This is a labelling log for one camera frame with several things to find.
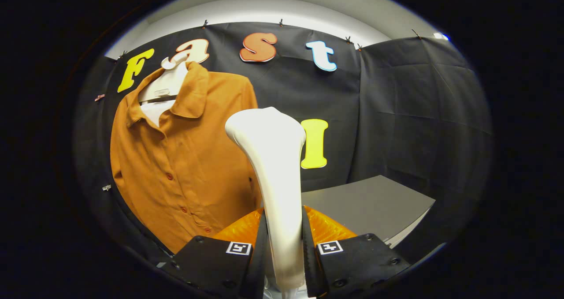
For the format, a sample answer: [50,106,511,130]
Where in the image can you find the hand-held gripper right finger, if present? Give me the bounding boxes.
[301,205,411,299]

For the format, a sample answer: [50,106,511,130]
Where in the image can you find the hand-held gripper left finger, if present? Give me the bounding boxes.
[160,208,269,299]

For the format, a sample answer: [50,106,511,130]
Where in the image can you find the orange button-up shirt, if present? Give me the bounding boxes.
[110,61,265,254]

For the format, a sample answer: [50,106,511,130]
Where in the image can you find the grey side table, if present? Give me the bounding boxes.
[301,175,437,249]

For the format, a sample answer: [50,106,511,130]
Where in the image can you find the black backdrop cloth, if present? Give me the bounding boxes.
[75,22,493,264]

